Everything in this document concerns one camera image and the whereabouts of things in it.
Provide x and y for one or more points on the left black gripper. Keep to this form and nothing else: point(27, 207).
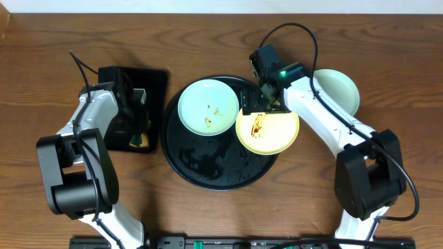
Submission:
point(137, 122)

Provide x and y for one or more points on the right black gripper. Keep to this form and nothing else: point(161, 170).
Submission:
point(251, 99)

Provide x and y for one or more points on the green and yellow sponge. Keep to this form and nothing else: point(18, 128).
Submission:
point(142, 140)

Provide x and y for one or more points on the yellow plate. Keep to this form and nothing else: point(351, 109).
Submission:
point(267, 133)

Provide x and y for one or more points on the light blue plate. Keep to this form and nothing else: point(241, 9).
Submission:
point(208, 107)
point(340, 88)

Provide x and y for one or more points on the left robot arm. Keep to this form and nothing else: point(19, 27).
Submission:
point(78, 175)

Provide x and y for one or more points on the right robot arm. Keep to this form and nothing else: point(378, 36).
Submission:
point(369, 175)

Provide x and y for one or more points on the black rectangular tray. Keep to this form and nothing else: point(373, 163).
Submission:
point(155, 83)

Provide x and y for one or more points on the black round tray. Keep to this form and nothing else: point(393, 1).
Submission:
point(219, 163)

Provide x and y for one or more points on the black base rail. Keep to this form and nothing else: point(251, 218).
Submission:
point(311, 243)

